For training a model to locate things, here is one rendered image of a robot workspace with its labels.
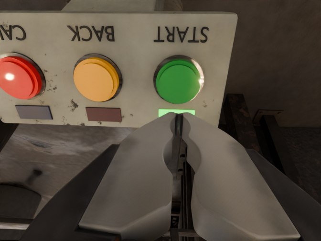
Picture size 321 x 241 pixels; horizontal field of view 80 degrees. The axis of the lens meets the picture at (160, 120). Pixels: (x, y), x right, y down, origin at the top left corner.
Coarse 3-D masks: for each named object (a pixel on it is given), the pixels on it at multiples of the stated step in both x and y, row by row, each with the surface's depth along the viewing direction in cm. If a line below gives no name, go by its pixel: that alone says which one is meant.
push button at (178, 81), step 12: (180, 60) 16; (168, 72) 16; (180, 72) 16; (192, 72) 16; (156, 84) 17; (168, 84) 17; (180, 84) 17; (192, 84) 17; (168, 96) 18; (180, 96) 17; (192, 96) 17
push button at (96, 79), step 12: (84, 60) 17; (96, 60) 17; (84, 72) 17; (96, 72) 17; (108, 72) 17; (84, 84) 17; (96, 84) 17; (108, 84) 17; (96, 96) 18; (108, 96) 18
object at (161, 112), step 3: (159, 111) 19; (162, 111) 19; (165, 111) 19; (168, 111) 19; (171, 111) 19; (174, 111) 19; (177, 111) 19; (180, 111) 19; (183, 111) 19; (186, 111) 19; (189, 111) 19; (192, 111) 19; (159, 114) 20; (162, 114) 20
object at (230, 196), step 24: (192, 120) 11; (192, 144) 9; (216, 144) 9; (240, 144) 9; (216, 168) 8; (240, 168) 8; (192, 192) 8; (216, 192) 7; (240, 192) 7; (264, 192) 7; (192, 216) 7; (216, 216) 6; (240, 216) 6; (264, 216) 6; (216, 240) 6; (240, 240) 6; (264, 240) 5; (288, 240) 5
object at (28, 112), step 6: (18, 108) 20; (24, 108) 20; (30, 108) 20; (36, 108) 20; (42, 108) 20; (48, 108) 20; (24, 114) 20; (30, 114) 20; (36, 114) 20; (42, 114) 20; (48, 114) 20
